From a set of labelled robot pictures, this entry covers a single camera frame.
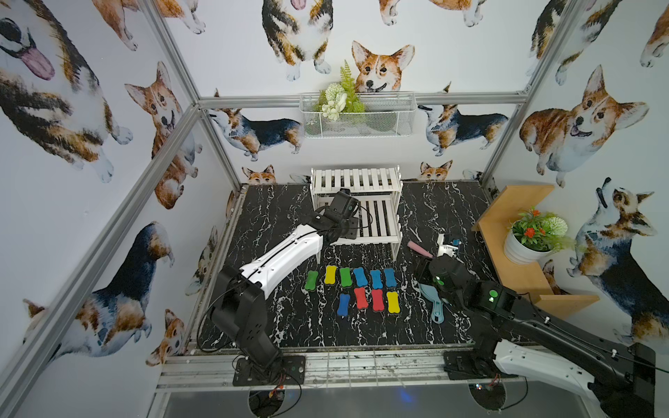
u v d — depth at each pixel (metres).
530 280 0.83
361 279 0.90
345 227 0.73
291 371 0.73
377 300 0.86
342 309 0.84
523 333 0.49
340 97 0.78
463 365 0.74
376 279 0.90
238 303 0.43
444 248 0.66
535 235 0.76
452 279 0.54
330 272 0.93
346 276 0.92
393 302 0.86
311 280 0.91
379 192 0.84
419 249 0.98
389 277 0.90
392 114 0.93
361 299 0.87
